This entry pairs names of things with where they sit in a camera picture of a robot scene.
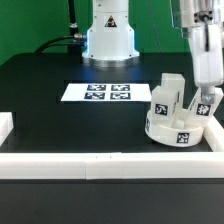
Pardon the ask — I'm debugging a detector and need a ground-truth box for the white round stool seat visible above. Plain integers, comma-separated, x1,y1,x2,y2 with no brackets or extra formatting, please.
145,112,203,147

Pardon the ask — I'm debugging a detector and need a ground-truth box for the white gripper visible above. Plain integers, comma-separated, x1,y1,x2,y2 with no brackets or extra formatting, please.
189,24,224,104

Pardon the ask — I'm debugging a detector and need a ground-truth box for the white fence bar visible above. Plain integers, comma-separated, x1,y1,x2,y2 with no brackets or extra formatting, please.
203,117,224,153
0,112,14,146
0,152,224,180

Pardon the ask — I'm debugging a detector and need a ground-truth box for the black cable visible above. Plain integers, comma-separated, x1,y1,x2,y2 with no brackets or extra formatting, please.
34,0,88,55

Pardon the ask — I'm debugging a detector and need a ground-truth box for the white marker sheet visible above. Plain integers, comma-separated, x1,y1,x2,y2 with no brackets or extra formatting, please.
61,83,151,102

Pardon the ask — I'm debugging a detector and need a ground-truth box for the white left fence bar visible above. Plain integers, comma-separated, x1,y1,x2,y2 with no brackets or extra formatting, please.
0,112,14,146

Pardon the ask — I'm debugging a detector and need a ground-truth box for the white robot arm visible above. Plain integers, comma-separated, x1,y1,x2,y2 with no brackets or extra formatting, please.
170,0,224,104

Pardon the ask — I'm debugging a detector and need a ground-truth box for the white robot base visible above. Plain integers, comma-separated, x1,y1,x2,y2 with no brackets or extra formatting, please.
82,0,140,67

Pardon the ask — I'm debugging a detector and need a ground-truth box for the white right fence bar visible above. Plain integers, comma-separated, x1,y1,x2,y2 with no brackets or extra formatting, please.
203,117,224,153

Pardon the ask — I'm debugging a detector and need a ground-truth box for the white front fence bar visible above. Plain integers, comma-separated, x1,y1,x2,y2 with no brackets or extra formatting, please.
0,152,224,180

